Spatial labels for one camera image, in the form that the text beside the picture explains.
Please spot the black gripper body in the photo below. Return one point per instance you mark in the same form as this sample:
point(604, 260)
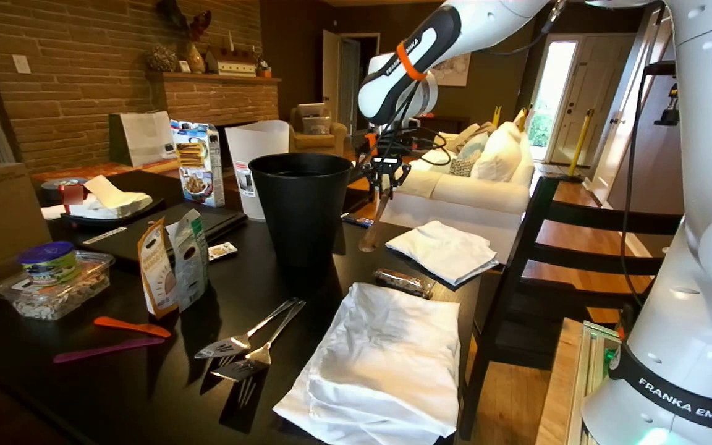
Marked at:
point(390, 149)

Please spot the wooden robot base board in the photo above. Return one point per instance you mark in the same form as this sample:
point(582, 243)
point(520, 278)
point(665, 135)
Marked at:
point(570, 386)

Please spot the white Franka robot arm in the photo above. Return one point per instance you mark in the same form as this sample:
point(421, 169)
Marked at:
point(702, 163)

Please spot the black plastic bucket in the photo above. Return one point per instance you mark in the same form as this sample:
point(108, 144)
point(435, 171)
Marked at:
point(296, 223)

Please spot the small blue box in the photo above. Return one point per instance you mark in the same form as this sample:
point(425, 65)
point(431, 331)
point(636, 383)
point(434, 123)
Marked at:
point(361, 220)

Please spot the white sofa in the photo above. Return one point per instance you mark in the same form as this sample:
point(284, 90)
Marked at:
point(456, 205)

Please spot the patterned sofa pillow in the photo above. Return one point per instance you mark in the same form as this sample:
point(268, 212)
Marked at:
point(466, 156)

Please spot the tan armchair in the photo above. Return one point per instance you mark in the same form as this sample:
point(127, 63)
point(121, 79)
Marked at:
point(320, 131)

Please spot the small white folded cloth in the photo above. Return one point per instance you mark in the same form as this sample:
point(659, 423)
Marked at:
point(445, 249)

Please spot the white sofa pillow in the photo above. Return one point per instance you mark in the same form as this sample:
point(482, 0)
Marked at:
point(497, 153)

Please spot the small dark wrapped bar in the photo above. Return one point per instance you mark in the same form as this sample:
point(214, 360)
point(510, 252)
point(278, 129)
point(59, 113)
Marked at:
point(404, 280)

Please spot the white glass door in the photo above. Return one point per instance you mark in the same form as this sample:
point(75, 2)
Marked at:
point(552, 98)

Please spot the small white packet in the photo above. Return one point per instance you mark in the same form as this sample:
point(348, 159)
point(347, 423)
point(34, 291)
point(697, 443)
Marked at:
point(223, 249)

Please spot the small box on mantel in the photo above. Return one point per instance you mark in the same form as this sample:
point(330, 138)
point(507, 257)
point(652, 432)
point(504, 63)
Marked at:
point(235, 67)

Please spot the wooden mantel shelf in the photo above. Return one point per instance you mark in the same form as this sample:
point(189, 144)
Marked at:
point(223, 77)

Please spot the colourful printed food box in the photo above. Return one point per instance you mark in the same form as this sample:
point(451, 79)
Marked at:
point(199, 161)

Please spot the large white folded cloth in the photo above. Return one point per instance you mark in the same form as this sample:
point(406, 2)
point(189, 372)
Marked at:
point(372, 372)

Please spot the black wooden chair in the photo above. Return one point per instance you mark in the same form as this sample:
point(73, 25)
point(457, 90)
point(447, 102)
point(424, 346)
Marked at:
point(593, 223)

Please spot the white green snack pouch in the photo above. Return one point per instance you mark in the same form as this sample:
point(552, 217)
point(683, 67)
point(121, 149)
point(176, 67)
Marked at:
point(189, 260)

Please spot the solid metal spatula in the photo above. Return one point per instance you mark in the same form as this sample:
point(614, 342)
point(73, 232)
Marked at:
point(235, 338)

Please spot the vase with dried flowers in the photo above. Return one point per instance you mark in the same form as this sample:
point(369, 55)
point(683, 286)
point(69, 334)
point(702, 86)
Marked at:
point(184, 38)

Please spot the white paper bag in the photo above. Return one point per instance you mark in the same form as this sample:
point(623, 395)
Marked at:
point(146, 138)

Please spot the white brown snack pouch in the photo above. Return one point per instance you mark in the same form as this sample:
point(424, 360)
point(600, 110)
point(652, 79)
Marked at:
point(155, 271)

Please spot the stack of white napkins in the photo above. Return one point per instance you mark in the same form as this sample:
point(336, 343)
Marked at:
point(112, 200)

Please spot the thin white stick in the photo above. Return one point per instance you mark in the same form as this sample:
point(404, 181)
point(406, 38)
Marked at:
point(102, 236)

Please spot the orange flat utensil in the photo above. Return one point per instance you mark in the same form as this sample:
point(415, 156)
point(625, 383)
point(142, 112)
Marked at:
point(133, 326)

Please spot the small red object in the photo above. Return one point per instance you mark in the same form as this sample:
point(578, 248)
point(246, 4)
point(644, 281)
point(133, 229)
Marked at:
point(73, 195)

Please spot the purple flat utensil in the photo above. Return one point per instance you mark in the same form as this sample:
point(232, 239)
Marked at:
point(104, 348)

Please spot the jar with blue lid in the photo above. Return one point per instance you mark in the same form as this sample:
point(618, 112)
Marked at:
point(47, 257)

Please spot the clear plastic food container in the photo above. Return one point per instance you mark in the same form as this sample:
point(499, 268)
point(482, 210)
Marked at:
point(55, 286)

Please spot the framed wall picture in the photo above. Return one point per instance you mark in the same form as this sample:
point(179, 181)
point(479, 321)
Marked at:
point(456, 71)

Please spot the white light switch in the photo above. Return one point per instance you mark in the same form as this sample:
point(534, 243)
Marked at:
point(19, 65)

